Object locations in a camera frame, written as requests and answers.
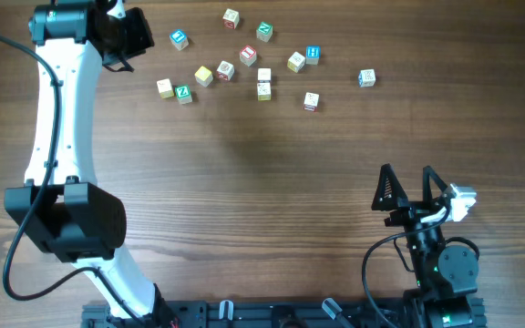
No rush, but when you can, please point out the red I wooden block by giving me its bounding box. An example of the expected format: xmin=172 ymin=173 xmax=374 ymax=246
xmin=239 ymin=46 xmax=257 ymax=67

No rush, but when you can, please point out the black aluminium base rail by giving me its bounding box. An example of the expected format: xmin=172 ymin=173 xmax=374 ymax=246
xmin=81 ymin=298 xmax=488 ymax=328

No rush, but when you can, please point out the yellow top wooden block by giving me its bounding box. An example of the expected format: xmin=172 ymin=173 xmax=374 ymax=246
xmin=194 ymin=66 xmax=213 ymax=87

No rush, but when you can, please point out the blue letter wooden block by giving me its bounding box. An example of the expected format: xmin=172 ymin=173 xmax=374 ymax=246
xmin=170 ymin=29 xmax=189 ymax=51

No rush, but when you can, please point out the plain white wooden block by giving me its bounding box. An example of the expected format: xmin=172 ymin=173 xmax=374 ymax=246
xmin=257 ymin=68 xmax=272 ymax=83

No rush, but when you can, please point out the green Z wooden block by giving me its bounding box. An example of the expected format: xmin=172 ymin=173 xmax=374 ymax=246
xmin=174 ymin=85 xmax=193 ymax=105

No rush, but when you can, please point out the red edged picture block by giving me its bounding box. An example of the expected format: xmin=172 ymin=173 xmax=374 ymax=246
xmin=216 ymin=60 xmax=234 ymax=81

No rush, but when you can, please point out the red X wooden block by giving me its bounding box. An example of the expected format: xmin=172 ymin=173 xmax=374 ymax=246
xmin=222 ymin=8 xmax=240 ymax=29

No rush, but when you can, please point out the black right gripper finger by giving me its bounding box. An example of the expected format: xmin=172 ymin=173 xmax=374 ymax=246
xmin=371 ymin=163 xmax=409 ymax=211
xmin=422 ymin=166 xmax=449 ymax=205

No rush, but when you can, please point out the green N wooden block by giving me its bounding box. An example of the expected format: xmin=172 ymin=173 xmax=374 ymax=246
xmin=256 ymin=22 xmax=273 ymax=42

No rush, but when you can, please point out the blue edged K block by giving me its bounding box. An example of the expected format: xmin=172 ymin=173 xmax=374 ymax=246
xmin=358 ymin=69 xmax=376 ymax=87

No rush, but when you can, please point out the yellow edged plain block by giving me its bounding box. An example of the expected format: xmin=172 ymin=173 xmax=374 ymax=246
xmin=156 ymin=78 xmax=175 ymax=99

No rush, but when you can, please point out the blue H wooden block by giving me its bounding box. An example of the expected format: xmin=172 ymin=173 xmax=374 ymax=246
xmin=305 ymin=46 xmax=321 ymax=66

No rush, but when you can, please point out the red edged white block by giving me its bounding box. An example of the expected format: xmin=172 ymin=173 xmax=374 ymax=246
xmin=304 ymin=92 xmax=319 ymax=112

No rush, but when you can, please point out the yellow edged K block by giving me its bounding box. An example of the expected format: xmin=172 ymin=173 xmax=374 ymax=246
xmin=257 ymin=82 xmax=272 ymax=101

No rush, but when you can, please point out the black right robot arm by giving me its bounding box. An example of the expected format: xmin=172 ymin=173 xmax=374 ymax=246
xmin=362 ymin=164 xmax=488 ymax=327

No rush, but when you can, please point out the yellow edged picture block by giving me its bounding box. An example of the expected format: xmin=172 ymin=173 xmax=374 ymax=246
xmin=287 ymin=52 xmax=306 ymax=73

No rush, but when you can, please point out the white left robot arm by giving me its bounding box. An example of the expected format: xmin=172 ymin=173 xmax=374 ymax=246
xmin=4 ymin=1 xmax=160 ymax=326

